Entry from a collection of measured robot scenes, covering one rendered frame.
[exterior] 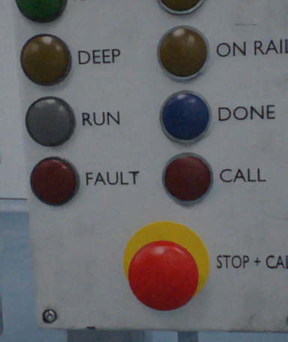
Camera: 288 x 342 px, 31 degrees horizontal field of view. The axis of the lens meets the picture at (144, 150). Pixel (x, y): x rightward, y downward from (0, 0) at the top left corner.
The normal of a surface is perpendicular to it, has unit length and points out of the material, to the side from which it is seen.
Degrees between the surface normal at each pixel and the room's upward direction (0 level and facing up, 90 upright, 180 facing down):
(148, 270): 87
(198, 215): 90
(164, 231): 90
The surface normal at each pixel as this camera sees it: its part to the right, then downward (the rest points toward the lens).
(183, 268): 0.22, -0.13
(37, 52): -0.15, 0.09
